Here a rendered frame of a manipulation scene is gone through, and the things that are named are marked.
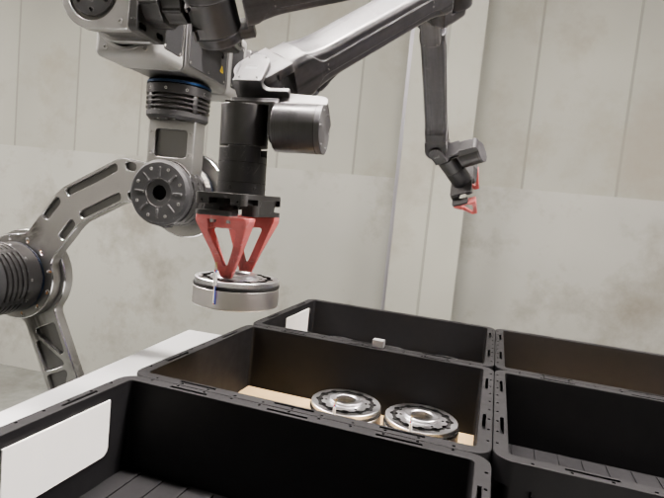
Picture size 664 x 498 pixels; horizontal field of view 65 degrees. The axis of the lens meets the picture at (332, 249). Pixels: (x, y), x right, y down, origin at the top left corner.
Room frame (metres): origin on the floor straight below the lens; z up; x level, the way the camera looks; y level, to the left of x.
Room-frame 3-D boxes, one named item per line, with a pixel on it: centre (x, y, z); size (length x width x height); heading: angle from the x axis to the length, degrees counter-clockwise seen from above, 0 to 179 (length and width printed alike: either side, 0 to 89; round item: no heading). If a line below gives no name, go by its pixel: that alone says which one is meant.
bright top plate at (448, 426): (0.70, -0.15, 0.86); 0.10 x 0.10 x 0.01
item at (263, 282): (0.63, 0.11, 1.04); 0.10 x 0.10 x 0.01
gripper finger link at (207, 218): (0.61, 0.12, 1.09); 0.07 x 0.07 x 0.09; 73
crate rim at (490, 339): (0.94, -0.11, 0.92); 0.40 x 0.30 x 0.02; 73
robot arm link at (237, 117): (0.62, 0.11, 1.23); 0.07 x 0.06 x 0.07; 79
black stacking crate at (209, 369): (0.66, -0.02, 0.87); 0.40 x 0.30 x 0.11; 73
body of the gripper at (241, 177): (0.63, 0.12, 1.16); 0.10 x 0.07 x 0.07; 163
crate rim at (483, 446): (0.66, -0.02, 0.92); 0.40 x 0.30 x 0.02; 73
